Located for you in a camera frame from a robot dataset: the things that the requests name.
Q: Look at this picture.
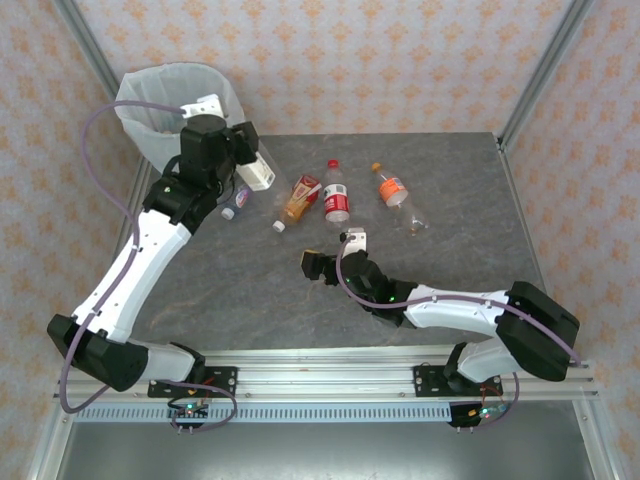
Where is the small purple label bottle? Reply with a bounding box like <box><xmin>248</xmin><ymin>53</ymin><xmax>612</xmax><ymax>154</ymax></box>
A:
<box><xmin>221</xmin><ymin>183</ymin><xmax>252</xmax><ymax>221</ymax></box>

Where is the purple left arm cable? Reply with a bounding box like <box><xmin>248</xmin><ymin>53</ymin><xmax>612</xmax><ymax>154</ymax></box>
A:
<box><xmin>59</xmin><ymin>99</ymin><xmax>239</xmax><ymax>434</ymax></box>

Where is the red label water bottle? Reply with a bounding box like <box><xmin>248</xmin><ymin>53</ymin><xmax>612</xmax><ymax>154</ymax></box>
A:
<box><xmin>322</xmin><ymin>158</ymin><xmax>351</xmax><ymax>227</ymax></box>

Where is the aluminium table side rail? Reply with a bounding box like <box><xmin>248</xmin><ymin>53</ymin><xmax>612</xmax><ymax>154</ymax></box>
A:
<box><xmin>112</xmin><ymin>159</ymin><xmax>154</xmax><ymax>261</ymax></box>
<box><xmin>496</xmin><ymin>133</ymin><xmax>554</xmax><ymax>301</ymax></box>

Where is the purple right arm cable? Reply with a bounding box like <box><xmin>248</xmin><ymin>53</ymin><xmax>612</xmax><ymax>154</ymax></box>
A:
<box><xmin>335</xmin><ymin>234</ymin><xmax>584</xmax><ymax>430</ymax></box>

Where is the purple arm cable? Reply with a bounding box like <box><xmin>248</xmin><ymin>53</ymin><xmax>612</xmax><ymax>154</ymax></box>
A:
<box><xmin>335</xmin><ymin>234</ymin><xmax>584</xmax><ymax>430</ymax></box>
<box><xmin>59</xmin><ymin>99</ymin><xmax>239</xmax><ymax>434</ymax></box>

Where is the orange label clear bottle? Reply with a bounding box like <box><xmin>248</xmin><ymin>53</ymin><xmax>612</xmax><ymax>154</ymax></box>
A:
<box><xmin>371</xmin><ymin>161</ymin><xmax>430</xmax><ymax>235</ymax></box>

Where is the white label clear bottle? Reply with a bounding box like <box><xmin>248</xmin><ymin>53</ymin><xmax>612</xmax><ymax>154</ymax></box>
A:
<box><xmin>234</xmin><ymin>151</ymin><xmax>278</xmax><ymax>193</ymax></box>

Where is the left controller circuit board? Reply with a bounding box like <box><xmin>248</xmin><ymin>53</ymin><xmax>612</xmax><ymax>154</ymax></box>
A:
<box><xmin>167</xmin><ymin>399</ymin><xmax>210</xmax><ymax>420</ymax></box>

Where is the controller circuit board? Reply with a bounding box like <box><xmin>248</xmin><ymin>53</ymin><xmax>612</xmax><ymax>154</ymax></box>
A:
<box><xmin>167</xmin><ymin>399</ymin><xmax>210</xmax><ymax>420</ymax></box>
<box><xmin>467</xmin><ymin>403</ymin><xmax>509</xmax><ymax>422</ymax></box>

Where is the tea bottle yellow red label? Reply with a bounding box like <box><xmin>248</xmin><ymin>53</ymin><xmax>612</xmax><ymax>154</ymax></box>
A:
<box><xmin>272</xmin><ymin>173</ymin><xmax>322</xmax><ymax>233</ymax></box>

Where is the white slotted cable duct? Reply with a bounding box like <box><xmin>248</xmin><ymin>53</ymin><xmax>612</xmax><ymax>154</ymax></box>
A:
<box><xmin>74</xmin><ymin>403</ymin><xmax>451</xmax><ymax>424</ymax></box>

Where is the grey metal sheet shelf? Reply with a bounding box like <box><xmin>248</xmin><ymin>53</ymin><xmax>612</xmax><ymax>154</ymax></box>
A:
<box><xmin>29</xmin><ymin>422</ymin><xmax>626</xmax><ymax>480</ymax></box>

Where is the bin with white plastic liner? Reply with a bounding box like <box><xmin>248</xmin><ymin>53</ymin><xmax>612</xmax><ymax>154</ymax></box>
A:
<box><xmin>115</xmin><ymin>60</ymin><xmax>247</xmax><ymax>175</ymax></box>

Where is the right controller circuit board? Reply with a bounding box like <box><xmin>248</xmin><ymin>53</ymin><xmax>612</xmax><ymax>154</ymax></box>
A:
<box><xmin>467</xmin><ymin>403</ymin><xmax>509</xmax><ymax>422</ymax></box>

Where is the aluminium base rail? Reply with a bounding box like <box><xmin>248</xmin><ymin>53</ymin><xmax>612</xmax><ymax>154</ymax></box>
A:
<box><xmin>52</xmin><ymin>348</ymin><xmax>600</xmax><ymax>403</ymax></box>

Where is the aluminium frame post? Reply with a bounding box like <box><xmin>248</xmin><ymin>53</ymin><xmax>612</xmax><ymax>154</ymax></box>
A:
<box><xmin>498</xmin><ymin>0</ymin><xmax>596</xmax><ymax>151</ymax></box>
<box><xmin>51</xmin><ymin>0</ymin><xmax>121</xmax><ymax>96</ymax></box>

